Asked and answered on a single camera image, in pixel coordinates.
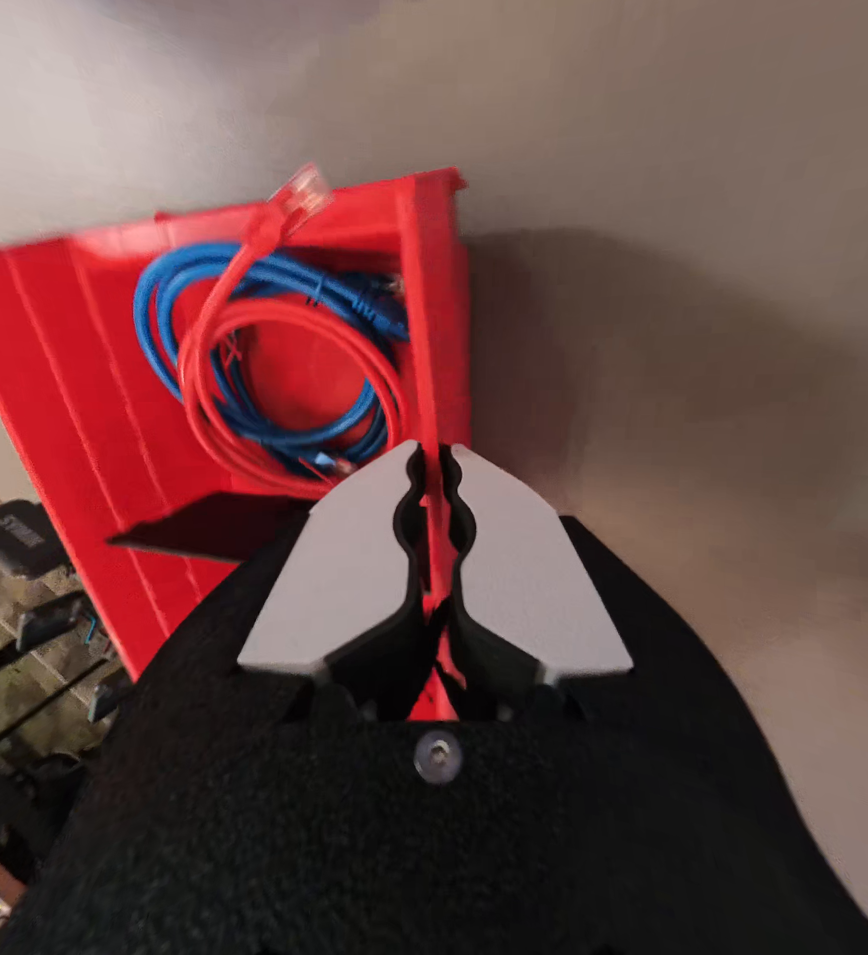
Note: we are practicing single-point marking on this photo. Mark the red plastic bin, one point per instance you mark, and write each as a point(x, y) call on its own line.
point(68, 373)

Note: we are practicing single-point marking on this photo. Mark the grey desk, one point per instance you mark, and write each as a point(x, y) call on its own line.
point(665, 261)

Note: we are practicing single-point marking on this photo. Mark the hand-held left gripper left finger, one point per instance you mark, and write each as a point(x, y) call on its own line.
point(337, 582)

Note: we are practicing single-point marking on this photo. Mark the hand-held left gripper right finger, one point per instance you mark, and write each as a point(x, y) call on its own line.
point(538, 589)

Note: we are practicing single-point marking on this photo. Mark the black bin divider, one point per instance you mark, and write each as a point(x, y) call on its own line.
point(210, 530)

